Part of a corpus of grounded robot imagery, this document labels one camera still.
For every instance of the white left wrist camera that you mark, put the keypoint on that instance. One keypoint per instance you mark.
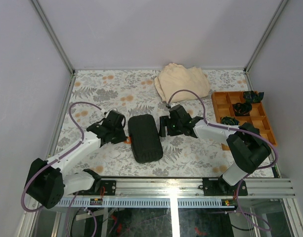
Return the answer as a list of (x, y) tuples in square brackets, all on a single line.
[(104, 111)]

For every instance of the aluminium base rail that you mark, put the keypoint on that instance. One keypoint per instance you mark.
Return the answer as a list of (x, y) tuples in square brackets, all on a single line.
[(194, 192)]

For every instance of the orange compartment tray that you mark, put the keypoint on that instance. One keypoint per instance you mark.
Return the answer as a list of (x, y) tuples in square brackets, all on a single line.
[(223, 107)]

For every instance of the dark tape roll top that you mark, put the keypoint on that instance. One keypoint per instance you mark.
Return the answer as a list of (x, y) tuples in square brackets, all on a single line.
[(253, 97)]

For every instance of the dark tape roll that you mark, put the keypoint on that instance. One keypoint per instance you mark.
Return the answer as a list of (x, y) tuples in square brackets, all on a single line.
[(242, 109), (253, 97), (229, 121)]

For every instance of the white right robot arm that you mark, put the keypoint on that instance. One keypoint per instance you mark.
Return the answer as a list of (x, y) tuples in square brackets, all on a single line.
[(247, 147)]

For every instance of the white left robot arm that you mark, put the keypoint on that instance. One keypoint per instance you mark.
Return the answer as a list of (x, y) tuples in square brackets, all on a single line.
[(49, 180)]

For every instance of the cream cloth bag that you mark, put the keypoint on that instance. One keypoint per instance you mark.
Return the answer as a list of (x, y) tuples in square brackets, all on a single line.
[(174, 79)]

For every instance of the dark green tool case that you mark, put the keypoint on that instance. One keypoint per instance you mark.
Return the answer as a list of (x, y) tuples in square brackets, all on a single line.
[(145, 142)]

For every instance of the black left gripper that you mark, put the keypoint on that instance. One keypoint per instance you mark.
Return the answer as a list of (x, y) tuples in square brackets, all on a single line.
[(122, 138)]

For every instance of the floral table mat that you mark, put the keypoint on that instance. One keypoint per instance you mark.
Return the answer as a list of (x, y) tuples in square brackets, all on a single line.
[(133, 93)]

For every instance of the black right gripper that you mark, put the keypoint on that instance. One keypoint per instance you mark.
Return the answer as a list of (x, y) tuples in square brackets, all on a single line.
[(164, 121)]

